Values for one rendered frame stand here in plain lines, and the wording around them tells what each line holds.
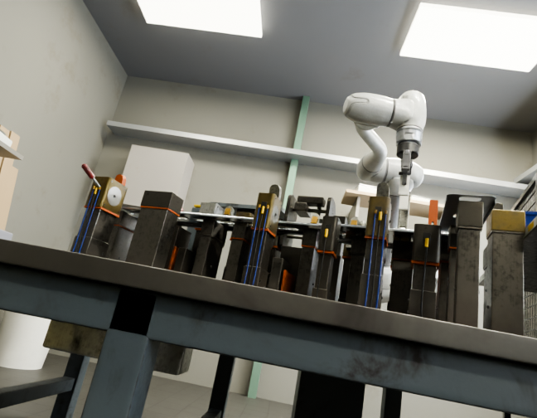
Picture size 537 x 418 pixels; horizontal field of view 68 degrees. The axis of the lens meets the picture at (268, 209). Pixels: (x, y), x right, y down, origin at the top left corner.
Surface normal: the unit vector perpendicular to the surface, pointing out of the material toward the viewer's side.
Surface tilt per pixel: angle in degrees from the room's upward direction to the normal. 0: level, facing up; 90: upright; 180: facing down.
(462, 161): 90
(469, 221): 90
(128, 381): 90
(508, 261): 90
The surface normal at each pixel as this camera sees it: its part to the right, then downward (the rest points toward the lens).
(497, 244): -0.30, -0.34
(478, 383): -0.04, -0.30
